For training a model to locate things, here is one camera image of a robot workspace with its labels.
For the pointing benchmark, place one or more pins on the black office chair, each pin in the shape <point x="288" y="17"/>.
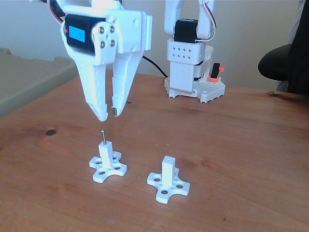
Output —
<point x="275" y="62"/>

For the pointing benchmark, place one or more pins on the orange and black clamp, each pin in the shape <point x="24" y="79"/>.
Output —
<point x="214" y="72"/>

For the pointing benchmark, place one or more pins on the small metal screw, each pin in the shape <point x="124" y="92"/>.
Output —
<point x="104" y="137"/>

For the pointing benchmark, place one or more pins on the beige plastic storage bin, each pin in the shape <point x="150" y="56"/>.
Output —
<point x="29" y="79"/>

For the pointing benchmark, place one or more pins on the white cross-base post stand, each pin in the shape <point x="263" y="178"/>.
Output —
<point x="167" y="171"/>
<point x="105" y="154"/>

